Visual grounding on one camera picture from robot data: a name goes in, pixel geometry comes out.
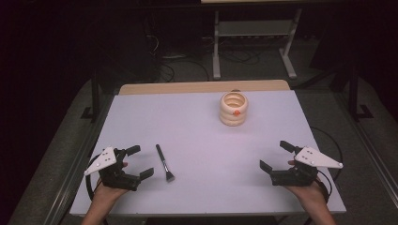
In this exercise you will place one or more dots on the cream ribbed brush holder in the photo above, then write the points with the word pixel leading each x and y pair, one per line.
pixel 233 117

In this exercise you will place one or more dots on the black metal stand leg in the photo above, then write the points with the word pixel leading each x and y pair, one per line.
pixel 353 93
pixel 95 97

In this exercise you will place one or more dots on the person's left hand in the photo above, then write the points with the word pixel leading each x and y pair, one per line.
pixel 106 192

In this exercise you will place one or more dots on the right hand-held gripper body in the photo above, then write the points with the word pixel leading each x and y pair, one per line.
pixel 300 175

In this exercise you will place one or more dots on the white table cover sheet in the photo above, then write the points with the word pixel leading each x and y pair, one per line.
pixel 203 156

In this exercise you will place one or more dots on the person's right hand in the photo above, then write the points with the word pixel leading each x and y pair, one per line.
pixel 308 192

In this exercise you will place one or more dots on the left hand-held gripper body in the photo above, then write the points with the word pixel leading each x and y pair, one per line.
pixel 114 176

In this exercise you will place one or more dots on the white metal shelf stand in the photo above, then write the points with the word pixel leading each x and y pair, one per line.
pixel 216 47

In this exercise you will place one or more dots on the black makeup brush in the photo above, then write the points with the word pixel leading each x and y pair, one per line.
pixel 161 156

